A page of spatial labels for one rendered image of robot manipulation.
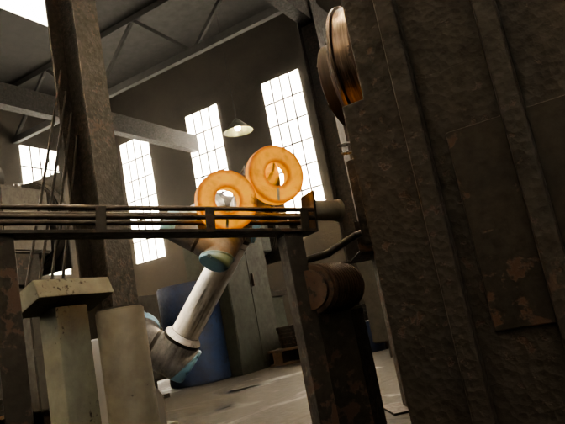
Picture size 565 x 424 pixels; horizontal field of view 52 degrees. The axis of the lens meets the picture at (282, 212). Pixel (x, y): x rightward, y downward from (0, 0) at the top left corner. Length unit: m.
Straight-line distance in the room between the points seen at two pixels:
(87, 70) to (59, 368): 3.71
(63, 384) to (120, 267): 3.08
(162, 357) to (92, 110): 2.94
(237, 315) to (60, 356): 3.80
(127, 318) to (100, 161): 3.35
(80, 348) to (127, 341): 0.17
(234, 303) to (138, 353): 3.83
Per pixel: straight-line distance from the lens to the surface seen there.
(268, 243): 9.98
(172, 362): 2.33
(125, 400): 1.50
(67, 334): 1.60
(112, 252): 4.59
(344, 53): 1.73
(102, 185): 4.71
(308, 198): 1.51
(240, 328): 5.30
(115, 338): 1.49
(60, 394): 1.60
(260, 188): 1.46
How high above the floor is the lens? 0.41
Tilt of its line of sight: 10 degrees up
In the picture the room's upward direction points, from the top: 11 degrees counter-clockwise
